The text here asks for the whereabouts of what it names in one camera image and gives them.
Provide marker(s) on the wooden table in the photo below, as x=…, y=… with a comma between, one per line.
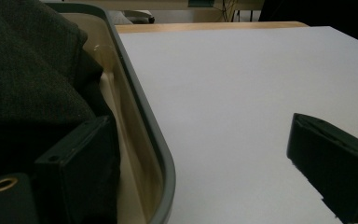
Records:
x=199, y=26

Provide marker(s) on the white table mat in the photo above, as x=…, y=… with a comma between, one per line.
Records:
x=230, y=93

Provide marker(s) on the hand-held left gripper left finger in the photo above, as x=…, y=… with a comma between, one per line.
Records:
x=74, y=180

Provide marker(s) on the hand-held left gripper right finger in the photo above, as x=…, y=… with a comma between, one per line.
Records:
x=332, y=168

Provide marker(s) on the beige bin with grey rim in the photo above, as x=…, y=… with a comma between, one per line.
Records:
x=155, y=130

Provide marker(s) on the dark cloth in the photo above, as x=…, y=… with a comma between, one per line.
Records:
x=28, y=62

